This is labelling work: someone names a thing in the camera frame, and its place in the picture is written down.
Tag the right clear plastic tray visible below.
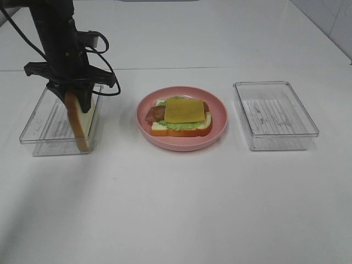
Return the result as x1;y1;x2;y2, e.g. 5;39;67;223
233;81;320;151

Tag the bacon strip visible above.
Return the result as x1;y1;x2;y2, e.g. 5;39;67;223
149;102;210;114
145;112;164;123

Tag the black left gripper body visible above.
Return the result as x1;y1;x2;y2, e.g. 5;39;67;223
24;19;114;87

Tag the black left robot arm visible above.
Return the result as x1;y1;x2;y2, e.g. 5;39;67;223
24;1;117;113

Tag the yellow cheese slice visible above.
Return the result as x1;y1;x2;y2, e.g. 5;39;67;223
164;98;205;123

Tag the bread slice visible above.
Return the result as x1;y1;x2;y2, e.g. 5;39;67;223
148;111;212;137
64;91;95;152

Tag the left clear plastic tray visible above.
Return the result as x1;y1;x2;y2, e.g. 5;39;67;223
19;89;102;156

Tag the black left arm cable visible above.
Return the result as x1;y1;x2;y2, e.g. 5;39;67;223
0;5;122;97

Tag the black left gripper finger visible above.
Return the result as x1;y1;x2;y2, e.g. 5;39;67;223
70;83;94;113
46;81;72;106

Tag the clear plastic tray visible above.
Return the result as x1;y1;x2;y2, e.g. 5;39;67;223
233;81;320;151
19;89;102;156

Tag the pink round plate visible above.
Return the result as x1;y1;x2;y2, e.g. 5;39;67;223
136;86;228;151

